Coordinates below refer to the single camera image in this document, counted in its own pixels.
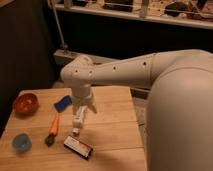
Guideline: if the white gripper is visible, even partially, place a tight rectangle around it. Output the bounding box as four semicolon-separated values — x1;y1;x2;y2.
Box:
72;87;97;136

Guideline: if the black whiteboard eraser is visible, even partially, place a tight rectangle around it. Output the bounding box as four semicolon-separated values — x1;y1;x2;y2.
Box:
64;136;93;159

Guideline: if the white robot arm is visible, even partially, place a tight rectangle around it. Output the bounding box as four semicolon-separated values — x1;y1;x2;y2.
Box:
61;49;213;171

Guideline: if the blue sponge block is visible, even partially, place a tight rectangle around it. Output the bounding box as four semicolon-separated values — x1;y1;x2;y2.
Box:
54;95;72;113

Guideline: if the orange bowl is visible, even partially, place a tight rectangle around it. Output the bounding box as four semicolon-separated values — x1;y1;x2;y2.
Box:
13;93;39;116

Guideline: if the small blue cup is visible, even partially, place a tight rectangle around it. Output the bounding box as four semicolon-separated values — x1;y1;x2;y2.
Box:
12;133;32;152

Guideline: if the metal pole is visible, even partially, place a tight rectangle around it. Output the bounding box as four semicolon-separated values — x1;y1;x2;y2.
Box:
50;0;68;53

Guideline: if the white shelf ledge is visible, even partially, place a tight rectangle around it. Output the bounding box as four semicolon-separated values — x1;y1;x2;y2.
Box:
55;4;213;30

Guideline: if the orange handled brush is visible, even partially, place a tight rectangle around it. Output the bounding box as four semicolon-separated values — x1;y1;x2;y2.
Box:
45;113;60;147

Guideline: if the white baseboard rail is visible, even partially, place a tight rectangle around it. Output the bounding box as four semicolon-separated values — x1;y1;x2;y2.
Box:
53;49;114;65

